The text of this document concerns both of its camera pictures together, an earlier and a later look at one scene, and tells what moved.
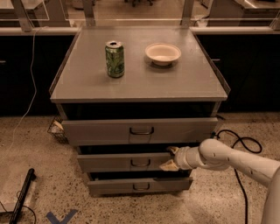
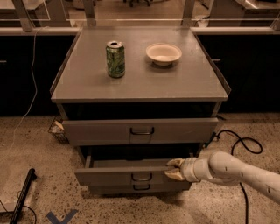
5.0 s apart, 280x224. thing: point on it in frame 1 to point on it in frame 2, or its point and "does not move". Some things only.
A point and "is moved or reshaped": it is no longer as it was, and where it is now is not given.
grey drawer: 104,162 is moved or reshaped
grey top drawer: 160,131 does not move
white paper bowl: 162,54 does not move
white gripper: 180,158 to 186,169
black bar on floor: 29,178 does not move
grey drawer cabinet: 121,128 does not move
